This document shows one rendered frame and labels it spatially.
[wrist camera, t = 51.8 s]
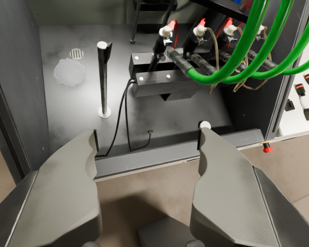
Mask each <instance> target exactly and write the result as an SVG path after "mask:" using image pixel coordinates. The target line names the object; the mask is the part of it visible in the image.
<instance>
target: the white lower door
mask: <svg viewBox="0 0 309 247"><path fill-rule="evenodd" d="M199 158H200V157H195V158H191V159H186V160H181V161H177V162H173V163H168V164H164V165H159V166H155V167H150V168H145V169H141V170H136V171H132V172H128V173H122V174H117V175H113V176H108V177H104V178H99V179H94V180H93V181H94V182H98V181H103V180H107V179H112V178H116V177H121V176H125V175H129V174H134V173H139V172H144V171H148V170H153V169H157V168H162V167H166V166H170V165H175V164H179V163H186V162H188V161H192V160H196V159H199Z"/></svg>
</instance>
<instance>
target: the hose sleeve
mask: <svg viewBox="0 0 309 247"><path fill-rule="evenodd" d="M170 58H171V60H172V61H173V62H174V63H175V64H176V65H177V66H178V67H179V68H180V69H181V71H182V72H183V73H184V74H185V75H186V76H187V77H189V76H188V75H187V72H188V71H189V70H190V69H194V70H195V68H194V67H193V66H192V65H191V64H190V63H188V62H187V61H186V60H185V59H184V58H183V57H182V56H181V55H180V54H179V53H178V52H176V51H173V52H172V53H171V54H170Z"/></svg>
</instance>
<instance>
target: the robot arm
mask: <svg viewBox="0 0 309 247"><path fill-rule="evenodd" d="M197 150H199V152H200V160H199V169H198V173H199V174H200V176H201V177H200V178H199V179H198V180H197V181H196V182H195V185H194V192H193V200H192V209H191V218H190V227H189V229H190V232H191V234H192V235H193V236H194V237H195V238H196V240H189V241H188V242H187V243H186V245H185V247H309V222H308V221H307V220H306V219H305V217H304V216H303V215H302V214H301V213H300V212H299V211H298V209H297V208H296V207H295V206H294V205H293V204H292V203H291V201H290V200H289V199H288V198H287V197H286V196H285V195H284V193H283V192H282V191H281V190H280V189H279V188H278V186H277V185H276V184H275V183H274V182H273V181H272V180H271V178H270V177H269V176H268V175H267V174H266V173H265V172H264V170H263V169H262V168H256V167H254V166H253V164H252V163H251V162H250V161H249V160H248V159H247V158H246V156H245V155H243V154H242V153H241V152H240V151H239V150H238V149H237V148H235V147H234V146H233V145H232V144H230V143H229V142H227V141H226V140H225V139H223V138H222V137H221V136H219V135H218V134H216V133H215V132H214V131H212V130H211V129H209V128H208V127H202V128H201V127H199V135H198V144H197ZM98 151H99V140H98V132H97V129H91V128H89V129H87V130H85V131H84V132H82V133H81V134H79V135H78V136H77V137H75V138H74V139H72V140H71V141H70V142H68V143H67V144H65V145H64V146H63V147H61V148H60V149H59V150H57V151H56V152H55V153H54V154H53V155H52V156H51V157H50V158H49V159H47V161H46V162H45V163H44V164H43V165H42V166H41V167H40V168H39V169H38V170H37V171H31V172H29V173H28V174H27V175H26V176H25V177H24V178H23V180H22V181H21V182H20V183H19V184H18V185H17V186H16V187H15V188H14V189H13V190H12V191H11V192H10V194H9V195H8V196H7V197H6V198H5V199H4V200H3V201H2V202H1V203H0V247H101V245H100V244H99V243H98V242H95V241H96V240H97V239H98V238H99V237H100V235H101V233H102V230H103V224H102V211H101V206H100V201H99V196H98V190H97V185H96V183H95V182H94V181H93V179H94V177H95V176H96V174H97V169H96V164H95V158H94V157H95V155H96V154H97V152H98Z"/></svg>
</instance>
